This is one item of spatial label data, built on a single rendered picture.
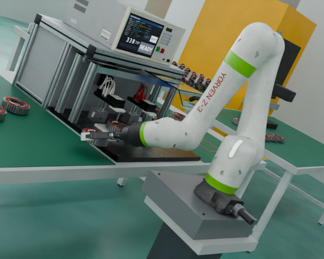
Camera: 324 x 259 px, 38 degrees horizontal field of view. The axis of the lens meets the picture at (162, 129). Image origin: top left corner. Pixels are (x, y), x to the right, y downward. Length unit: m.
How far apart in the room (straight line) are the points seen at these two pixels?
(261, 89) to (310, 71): 5.64
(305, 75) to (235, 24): 1.90
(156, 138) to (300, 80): 5.94
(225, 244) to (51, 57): 1.15
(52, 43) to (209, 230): 1.14
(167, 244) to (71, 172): 0.44
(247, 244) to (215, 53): 4.40
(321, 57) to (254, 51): 5.80
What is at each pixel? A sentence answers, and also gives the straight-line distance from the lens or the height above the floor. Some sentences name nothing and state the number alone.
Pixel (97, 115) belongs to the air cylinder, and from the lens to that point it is 2.21.
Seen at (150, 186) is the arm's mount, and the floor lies 0.79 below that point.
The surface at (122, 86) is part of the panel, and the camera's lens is 2.44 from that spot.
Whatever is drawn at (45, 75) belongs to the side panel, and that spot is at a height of 0.88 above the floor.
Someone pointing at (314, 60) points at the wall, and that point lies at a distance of 7.42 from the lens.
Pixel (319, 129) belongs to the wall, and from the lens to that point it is 7.28.
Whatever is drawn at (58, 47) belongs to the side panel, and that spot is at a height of 1.03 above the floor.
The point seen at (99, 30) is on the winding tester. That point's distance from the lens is 2.20.
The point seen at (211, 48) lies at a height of 1.14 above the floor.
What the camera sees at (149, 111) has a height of 0.89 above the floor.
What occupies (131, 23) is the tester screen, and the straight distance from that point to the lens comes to 2.13.
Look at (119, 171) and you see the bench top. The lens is 1.87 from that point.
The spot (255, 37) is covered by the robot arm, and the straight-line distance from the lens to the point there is 1.62.
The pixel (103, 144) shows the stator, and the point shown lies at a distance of 1.83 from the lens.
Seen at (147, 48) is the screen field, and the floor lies 1.17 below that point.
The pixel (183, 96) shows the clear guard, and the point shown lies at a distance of 2.20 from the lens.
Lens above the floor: 1.39
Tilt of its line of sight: 14 degrees down
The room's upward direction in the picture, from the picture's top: 24 degrees clockwise
